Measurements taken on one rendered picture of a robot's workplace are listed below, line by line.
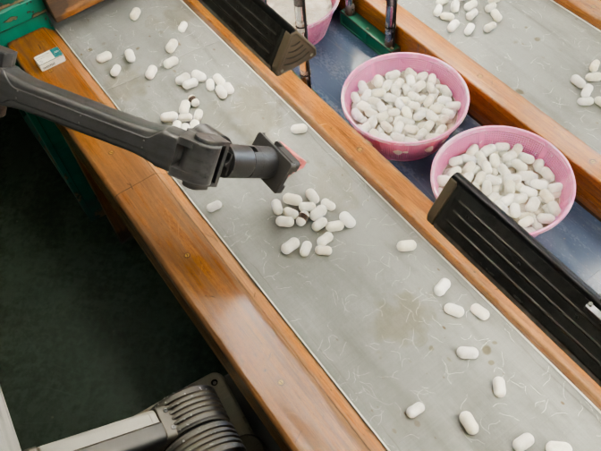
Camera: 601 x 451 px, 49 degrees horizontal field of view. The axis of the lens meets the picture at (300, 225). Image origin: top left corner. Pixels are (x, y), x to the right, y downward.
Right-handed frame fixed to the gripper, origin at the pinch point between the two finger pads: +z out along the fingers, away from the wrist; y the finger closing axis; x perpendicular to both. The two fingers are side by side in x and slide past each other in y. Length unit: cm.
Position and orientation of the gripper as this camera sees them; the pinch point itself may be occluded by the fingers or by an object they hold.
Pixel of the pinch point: (300, 164)
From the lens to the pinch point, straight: 125.2
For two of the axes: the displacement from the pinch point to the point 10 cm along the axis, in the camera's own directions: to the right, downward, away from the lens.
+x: -4.6, 7.6, 4.5
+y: -5.9, -6.4, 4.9
